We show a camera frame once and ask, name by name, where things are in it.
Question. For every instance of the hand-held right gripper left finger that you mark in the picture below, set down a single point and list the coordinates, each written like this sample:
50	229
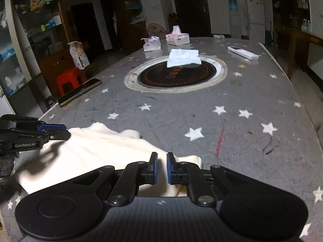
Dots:
155	167

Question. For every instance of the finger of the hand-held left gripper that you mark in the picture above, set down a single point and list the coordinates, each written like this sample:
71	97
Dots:
59	135
53	127

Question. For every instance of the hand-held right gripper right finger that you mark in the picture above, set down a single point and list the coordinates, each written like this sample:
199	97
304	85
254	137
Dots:
169	169

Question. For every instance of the cream white garment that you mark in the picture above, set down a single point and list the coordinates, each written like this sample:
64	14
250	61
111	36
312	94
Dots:
88	151

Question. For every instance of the black smartphone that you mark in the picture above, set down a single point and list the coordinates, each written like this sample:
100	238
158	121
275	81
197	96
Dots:
80	92

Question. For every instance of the red plastic stool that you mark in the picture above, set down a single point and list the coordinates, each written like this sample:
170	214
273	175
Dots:
68	78

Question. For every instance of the glass door cabinet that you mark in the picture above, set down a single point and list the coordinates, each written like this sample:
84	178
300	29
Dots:
12	68

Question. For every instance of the wooden display shelf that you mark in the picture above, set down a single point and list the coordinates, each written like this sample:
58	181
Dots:
50	55

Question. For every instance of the printed paper bag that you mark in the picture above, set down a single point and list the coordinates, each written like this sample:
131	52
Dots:
79	55

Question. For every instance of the round built-in induction cooker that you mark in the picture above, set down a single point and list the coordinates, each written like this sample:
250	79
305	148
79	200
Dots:
176	77

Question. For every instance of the white paper tissue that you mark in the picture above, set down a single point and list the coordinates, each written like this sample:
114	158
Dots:
183	58

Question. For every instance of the torn soft tissue pack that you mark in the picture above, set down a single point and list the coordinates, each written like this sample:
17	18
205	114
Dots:
151	44

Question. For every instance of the white pink tissue box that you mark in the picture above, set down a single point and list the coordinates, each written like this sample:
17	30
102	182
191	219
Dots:
178	39

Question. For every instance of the white remote control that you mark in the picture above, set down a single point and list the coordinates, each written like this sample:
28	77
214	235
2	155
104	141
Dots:
242	53

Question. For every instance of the round standing fan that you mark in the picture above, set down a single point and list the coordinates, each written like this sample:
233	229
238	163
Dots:
154	29

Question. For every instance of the small flat packet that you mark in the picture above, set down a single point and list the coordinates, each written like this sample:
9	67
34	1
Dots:
219	36

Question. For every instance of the dark wooden bookshelf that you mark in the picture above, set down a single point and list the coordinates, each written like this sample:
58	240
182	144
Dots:
128	5

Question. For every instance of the white water dispenser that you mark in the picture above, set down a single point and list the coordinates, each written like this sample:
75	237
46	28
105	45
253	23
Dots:
235	25

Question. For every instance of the dark wooden door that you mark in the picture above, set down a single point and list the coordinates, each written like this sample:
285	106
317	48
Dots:
191	5

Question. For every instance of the white refrigerator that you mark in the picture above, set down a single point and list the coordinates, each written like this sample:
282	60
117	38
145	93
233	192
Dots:
254	17

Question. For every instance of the blue water bottle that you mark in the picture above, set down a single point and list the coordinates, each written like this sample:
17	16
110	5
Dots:
233	5

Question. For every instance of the wooden side table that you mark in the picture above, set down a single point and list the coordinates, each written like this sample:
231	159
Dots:
292	37

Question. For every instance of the glass jar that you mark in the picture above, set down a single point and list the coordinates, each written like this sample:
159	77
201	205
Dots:
305	25

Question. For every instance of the dark wooden shelf cabinet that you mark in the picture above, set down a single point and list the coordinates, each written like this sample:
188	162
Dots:
282	5

